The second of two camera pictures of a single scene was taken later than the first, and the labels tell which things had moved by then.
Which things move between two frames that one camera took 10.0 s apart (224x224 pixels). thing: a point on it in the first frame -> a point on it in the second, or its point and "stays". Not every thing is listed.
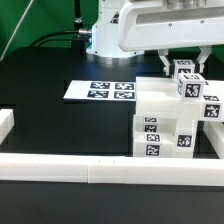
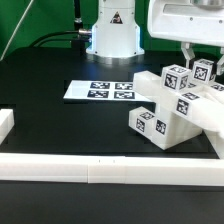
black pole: [78, 21] stays
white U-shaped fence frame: [118, 170] stays
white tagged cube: [190, 86] -> [175, 77]
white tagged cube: [182, 66] -> [204, 71]
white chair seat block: [184, 139] -> [172, 128]
